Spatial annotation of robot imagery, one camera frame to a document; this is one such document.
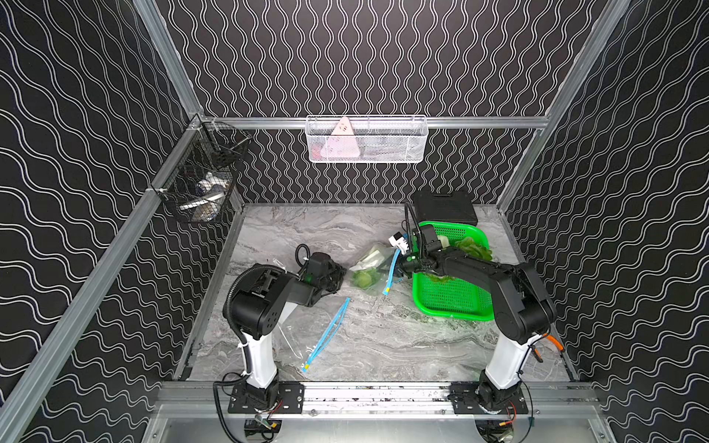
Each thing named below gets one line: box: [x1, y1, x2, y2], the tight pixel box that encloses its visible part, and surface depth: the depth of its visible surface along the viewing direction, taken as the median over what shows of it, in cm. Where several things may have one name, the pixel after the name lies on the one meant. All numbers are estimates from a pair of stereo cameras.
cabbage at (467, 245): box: [454, 237, 493, 262], surface depth 92 cm
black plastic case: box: [412, 190, 479, 226], surface depth 117 cm
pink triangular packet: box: [320, 116, 361, 159], surface depth 91 cm
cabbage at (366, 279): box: [351, 267, 381, 289], surface depth 92 cm
